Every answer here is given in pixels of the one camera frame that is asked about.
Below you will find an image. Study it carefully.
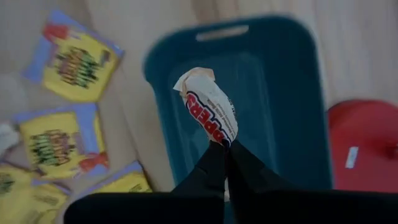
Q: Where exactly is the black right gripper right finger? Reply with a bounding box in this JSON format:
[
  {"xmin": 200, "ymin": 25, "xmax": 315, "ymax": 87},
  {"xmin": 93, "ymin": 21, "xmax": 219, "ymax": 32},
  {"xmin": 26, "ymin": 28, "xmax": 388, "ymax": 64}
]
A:
[{"xmin": 228, "ymin": 139, "xmax": 398, "ymax": 224}]

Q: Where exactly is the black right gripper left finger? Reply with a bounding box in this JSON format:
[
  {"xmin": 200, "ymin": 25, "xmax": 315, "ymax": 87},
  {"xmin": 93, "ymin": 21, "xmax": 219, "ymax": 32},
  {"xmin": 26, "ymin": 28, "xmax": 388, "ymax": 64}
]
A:
[{"xmin": 63, "ymin": 140, "xmax": 228, "ymax": 224}]

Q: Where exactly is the white candy bar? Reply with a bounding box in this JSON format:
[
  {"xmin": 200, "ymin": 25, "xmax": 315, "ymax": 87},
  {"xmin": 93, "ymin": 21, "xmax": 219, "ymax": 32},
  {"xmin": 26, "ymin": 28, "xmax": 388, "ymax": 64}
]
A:
[{"xmin": 173, "ymin": 67, "xmax": 239, "ymax": 147}]

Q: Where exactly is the yellow sour candy pack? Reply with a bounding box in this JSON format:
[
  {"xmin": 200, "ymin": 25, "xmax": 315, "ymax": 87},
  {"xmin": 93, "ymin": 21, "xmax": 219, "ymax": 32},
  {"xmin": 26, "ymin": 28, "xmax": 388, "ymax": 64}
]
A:
[
  {"xmin": 12, "ymin": 104, "xmax": 109, "ymax": 180},
  {"xmin": 90, "ymin": 161, "xmax": 153, "ymax": 194},
  {"xmin": 21, "ymin": 9, "xmax": 125, "ymax": 103},
  {"xmin": 0, "ymin": 164, "xmax": 71, "ymax": 224}
]

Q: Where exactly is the red desk lamp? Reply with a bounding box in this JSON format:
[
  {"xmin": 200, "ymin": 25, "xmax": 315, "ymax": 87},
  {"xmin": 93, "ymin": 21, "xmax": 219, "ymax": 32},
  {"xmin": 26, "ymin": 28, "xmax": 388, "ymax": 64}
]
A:
[{"xmin": 326, "ymin": 99, "xmax": 398, "ymax": 194}]

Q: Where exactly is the dark teal plastic bin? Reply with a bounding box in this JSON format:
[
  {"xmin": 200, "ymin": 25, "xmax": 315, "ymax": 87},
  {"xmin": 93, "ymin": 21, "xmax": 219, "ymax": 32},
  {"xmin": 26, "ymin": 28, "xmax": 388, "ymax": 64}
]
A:
[{"xmin": 142, "ymin": 14, "xmax": 333, "ymax": 224}]

